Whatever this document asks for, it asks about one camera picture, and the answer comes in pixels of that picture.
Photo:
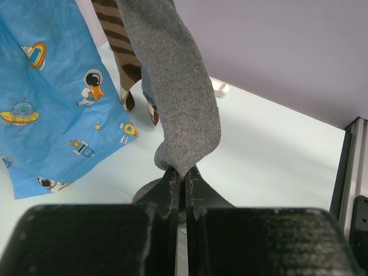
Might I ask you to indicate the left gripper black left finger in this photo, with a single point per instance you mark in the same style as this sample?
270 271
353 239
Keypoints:
120 239

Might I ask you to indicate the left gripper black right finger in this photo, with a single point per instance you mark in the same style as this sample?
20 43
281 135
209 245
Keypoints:
225 240

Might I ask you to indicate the brown striped sock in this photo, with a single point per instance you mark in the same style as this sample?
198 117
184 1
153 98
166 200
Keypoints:
153 113
129 67

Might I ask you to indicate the blue space-print cloth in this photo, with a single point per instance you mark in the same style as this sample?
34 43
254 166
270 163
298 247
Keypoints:
60 111

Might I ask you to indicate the aluminium frame post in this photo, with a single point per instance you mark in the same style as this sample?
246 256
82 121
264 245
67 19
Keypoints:
351 178

